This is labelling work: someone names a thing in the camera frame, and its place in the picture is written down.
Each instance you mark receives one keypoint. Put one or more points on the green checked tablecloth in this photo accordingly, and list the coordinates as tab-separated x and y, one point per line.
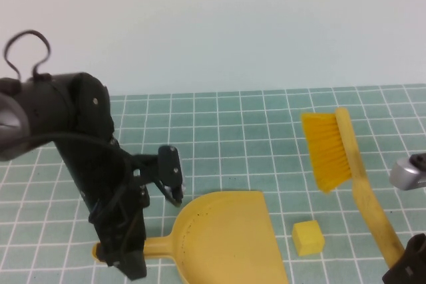
233	131

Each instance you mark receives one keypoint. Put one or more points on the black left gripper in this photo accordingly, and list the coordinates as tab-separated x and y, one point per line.
113	211

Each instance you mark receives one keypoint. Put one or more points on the yellow hand brush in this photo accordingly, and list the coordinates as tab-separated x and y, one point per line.
327	151

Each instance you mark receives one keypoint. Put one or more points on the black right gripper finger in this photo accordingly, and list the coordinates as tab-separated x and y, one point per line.
397	274
417	254

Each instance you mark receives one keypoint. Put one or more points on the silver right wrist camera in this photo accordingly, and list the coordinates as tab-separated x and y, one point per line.
407	177

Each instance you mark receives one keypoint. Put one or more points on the black left camera bracket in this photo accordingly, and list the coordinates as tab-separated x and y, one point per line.
146	167

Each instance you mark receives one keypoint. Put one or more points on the grey black left Piper arm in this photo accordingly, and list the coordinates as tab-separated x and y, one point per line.
50	104

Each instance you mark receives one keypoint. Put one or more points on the small yellow foam cube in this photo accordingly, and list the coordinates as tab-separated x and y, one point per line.
307	239

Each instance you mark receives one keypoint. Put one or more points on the yellow plastic dustpan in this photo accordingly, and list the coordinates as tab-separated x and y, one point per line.
226	240

